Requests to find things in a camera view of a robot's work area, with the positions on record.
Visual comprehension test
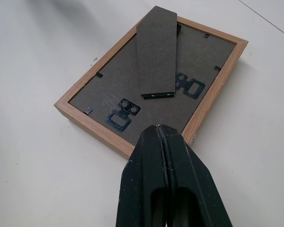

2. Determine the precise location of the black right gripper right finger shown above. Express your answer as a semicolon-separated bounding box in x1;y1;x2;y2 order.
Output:
159;124;234;227

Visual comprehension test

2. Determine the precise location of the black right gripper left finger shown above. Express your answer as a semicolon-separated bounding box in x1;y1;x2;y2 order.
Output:
118;125;169;227

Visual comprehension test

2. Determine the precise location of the wooden picture frame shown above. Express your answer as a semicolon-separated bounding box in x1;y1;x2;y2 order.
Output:
53;6;249;160

